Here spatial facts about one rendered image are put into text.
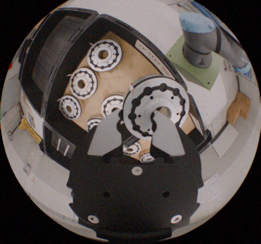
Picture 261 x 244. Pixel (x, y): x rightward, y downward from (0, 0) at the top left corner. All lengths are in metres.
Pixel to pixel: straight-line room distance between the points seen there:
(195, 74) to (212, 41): 0.20
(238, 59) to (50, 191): 3.80
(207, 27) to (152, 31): 0.30
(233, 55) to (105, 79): 0.42
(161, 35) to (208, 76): 0.28
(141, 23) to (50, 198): 3.86
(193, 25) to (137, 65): 0.23
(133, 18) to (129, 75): 0.34
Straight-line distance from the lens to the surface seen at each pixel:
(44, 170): 3.55
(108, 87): 0.30
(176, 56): 0.44
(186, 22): 0.28
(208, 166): 3.19
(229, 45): 0.30
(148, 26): 0.49
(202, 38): 0.29
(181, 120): 0.15
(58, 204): 3.55
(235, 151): 3.30
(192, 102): 0.27
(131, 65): 0.28
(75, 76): 0.30
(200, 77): 0.40
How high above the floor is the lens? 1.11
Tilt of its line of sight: 60 degrees down
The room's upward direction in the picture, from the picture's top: 176 degrees clockwise
